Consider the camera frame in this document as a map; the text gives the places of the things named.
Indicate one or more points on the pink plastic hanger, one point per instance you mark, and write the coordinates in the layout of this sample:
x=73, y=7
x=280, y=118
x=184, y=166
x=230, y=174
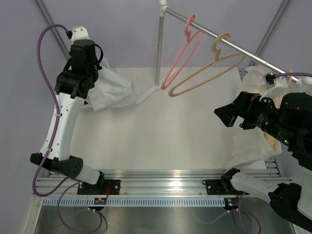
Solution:
x=169, y=78

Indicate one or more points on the cream white garment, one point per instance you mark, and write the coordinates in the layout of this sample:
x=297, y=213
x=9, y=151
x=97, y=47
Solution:
x=251, y=146

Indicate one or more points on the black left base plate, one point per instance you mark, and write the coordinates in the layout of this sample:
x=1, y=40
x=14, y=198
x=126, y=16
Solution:
x=107, y=186

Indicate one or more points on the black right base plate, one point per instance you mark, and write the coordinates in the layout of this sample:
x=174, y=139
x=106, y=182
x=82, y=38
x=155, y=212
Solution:
x=220, y=187

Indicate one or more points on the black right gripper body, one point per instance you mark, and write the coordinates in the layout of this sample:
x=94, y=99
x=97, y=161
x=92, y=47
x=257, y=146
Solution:
x=258, y=112

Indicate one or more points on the white slotted cable duct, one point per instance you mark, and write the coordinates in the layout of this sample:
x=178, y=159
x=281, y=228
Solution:
x=135, y=201

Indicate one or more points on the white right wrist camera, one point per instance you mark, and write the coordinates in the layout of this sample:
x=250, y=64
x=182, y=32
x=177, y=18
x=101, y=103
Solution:
x=276, y=86

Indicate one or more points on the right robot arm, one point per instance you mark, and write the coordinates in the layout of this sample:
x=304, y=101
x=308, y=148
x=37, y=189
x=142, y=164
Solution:
x=291, y=125

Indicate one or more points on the white satin garment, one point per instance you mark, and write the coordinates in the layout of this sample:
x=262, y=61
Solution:
x=111, y=90

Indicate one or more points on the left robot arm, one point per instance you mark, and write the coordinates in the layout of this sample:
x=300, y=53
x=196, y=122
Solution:
x=72, y=86

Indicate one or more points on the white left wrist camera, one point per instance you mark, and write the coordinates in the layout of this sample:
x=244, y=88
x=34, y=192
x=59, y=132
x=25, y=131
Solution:
x=77, y=33

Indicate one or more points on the aluminium mounting rail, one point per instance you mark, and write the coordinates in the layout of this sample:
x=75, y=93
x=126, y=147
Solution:
x=168, y=183

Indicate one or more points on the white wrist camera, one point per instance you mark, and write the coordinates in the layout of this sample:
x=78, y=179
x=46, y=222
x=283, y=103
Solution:
x=276, y=86
x=77, y=33

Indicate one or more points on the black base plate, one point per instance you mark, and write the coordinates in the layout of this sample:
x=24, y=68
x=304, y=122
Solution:
x=107, y=186
x=220, y=187

